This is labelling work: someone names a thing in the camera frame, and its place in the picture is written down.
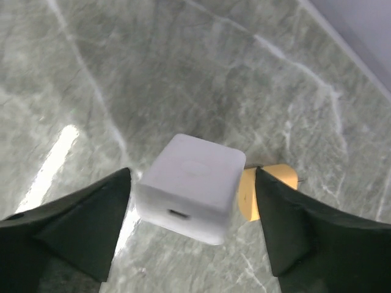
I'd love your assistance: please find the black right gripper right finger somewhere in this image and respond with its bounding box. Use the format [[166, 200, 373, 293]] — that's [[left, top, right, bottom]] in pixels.
[[255, 168, 390, 292]]

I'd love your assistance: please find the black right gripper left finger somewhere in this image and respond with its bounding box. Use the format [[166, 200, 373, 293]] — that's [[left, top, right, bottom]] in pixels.
[[1, 168, 131, 292]]

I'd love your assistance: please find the white cube charger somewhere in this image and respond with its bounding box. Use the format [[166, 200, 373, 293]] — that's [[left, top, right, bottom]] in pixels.
[[135, 134, 246, 245]]

